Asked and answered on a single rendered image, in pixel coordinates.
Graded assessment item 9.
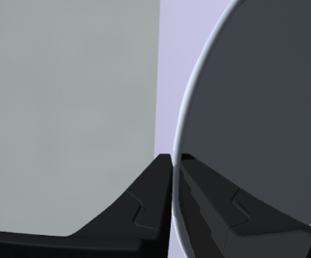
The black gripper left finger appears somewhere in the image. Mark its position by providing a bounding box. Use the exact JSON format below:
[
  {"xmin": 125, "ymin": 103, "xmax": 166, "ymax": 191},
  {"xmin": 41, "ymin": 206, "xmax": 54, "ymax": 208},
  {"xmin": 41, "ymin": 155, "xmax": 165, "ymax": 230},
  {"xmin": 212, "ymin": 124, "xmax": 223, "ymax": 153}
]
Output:
[{"xmin": 0, "ymin": 154, "xmax": 173, "ymax": 258}]

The white round plate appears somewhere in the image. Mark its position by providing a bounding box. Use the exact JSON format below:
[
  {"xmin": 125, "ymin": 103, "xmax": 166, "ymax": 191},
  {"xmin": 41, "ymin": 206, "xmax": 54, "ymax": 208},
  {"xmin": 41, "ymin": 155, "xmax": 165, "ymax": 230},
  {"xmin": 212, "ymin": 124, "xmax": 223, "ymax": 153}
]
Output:
[{"xmin": 172, "ymin": 0, "xmax": 311, "ymax": 258}]

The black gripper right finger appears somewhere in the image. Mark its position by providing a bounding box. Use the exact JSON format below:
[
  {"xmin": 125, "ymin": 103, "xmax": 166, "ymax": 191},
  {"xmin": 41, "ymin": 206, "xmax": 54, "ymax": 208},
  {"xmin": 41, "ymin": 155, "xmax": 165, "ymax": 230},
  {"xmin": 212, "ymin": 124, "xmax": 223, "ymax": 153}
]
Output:
[{"xmin": 179, "ymin": 154, "xmax": 311, "ymax": 258}]

